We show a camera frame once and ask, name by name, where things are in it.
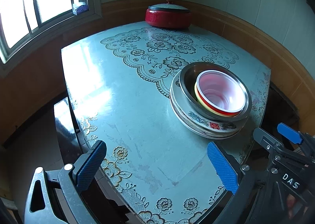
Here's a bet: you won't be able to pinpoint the white plate red characters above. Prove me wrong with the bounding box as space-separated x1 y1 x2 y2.
170 72 249 137
169 95 245 137

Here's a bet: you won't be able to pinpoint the stainless steel bowl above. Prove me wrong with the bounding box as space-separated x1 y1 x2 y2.
179 62 252 121

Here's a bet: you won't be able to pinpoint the yellow plastic bowl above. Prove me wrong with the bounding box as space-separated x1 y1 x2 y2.
194 83 238 117

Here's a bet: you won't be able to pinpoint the right hand painted nails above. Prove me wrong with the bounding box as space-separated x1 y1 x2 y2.
287 194 308 220

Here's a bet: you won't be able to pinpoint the red electric cooker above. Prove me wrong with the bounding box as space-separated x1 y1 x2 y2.
145 9 192 29

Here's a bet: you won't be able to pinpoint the cooker lid with knob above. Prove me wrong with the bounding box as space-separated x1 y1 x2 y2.
148 2 191 13

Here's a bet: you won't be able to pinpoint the red plastic bowl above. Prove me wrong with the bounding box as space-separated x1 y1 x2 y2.
196 70 246 114

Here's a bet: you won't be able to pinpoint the window with metal frame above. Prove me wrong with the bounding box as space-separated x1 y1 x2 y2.
1 0 102 77

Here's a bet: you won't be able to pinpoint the dark wooden stool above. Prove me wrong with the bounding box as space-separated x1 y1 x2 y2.
53 97 82 164

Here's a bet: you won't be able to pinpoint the blue white box on sill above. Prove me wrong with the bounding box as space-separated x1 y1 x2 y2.
72 2 89 16

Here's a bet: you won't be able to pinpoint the floral plastic tablecloth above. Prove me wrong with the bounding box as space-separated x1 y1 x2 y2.
61 22 271 223

